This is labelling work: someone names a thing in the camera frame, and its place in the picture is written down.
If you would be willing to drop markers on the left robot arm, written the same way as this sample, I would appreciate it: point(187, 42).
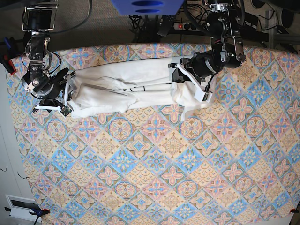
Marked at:
point(226, 42)

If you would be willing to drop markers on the blue plastic box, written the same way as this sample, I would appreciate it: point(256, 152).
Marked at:
point(147, 7)

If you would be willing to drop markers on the white power strip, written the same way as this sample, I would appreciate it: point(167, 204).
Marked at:
point(184, 26)

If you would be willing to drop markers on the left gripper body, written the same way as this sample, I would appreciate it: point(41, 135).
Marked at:
point(201, 65)

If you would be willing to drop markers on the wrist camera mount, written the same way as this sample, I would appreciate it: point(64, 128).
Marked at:
point(64, 98)
point(200, 94)

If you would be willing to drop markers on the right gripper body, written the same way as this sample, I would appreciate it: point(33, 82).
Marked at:
point(55, 85)

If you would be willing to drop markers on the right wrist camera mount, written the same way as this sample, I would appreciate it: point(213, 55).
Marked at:
point(64, 98)

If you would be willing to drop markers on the blue clamp lower left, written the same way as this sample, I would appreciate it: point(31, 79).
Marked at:
point(38, 212)

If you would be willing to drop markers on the red black clamp upper left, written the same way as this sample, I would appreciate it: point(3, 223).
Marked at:
point(5, 59)

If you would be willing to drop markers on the white wall outlet plate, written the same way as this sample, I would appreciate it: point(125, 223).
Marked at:
point(20, 207)

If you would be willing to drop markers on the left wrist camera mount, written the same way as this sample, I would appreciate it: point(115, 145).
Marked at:
point(200, 94)

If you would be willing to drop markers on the patterned tablecloth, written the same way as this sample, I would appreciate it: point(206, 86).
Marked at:
point(234, 163)

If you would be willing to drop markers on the white printed T-shirt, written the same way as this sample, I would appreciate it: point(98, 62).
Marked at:
point(118, 87)

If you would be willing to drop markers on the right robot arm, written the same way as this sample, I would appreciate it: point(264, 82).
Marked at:
point(38, 19)

